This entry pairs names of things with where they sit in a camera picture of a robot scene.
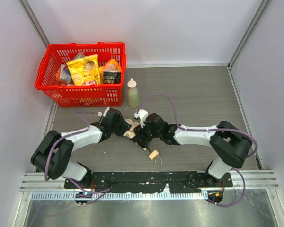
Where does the cream folding umbrella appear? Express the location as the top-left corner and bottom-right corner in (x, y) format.
(123, 118), (163, 167)

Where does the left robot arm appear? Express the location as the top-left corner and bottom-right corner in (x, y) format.
(30, 107), (131, 187)

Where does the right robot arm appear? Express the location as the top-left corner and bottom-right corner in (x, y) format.
(133, 110), (252, 186)

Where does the clear plastic bottle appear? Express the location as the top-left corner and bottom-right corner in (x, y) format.
(127, 78), (139, 109)

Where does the black snack packet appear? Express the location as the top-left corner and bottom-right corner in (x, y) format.
(103, 70), (121, 84)

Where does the orange snack bag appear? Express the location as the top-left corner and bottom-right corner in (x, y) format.
(99, 59), (122, 73)

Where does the yellow snack bag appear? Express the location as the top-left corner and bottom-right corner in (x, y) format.
(66, 54), (103, 86)

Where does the red plastic shopping basket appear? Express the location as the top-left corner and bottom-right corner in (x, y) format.
(35, 42), (127, 107)

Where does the grey box in basket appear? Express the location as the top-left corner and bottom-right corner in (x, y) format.
(56, 64), (72, 84)

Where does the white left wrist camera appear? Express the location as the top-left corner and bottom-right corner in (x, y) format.
(98, 107), (110, 117)

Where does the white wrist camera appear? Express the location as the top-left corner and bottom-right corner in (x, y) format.
(134, 109), (149, 128)
(98, 107), (110, 117)

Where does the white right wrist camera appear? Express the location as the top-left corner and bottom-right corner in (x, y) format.
(134, 109), (149, 128)

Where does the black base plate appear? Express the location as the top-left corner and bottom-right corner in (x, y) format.
(63, 170), (233, 194)

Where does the grey slotted cable duct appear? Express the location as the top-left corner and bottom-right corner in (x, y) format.
(31, 190), (208, 201)

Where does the grey wall corner profile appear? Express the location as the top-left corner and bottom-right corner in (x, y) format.
(19, 0), (50, 47)

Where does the right wall corner profile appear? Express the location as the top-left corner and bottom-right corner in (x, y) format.
(227, 0), (272, 70)

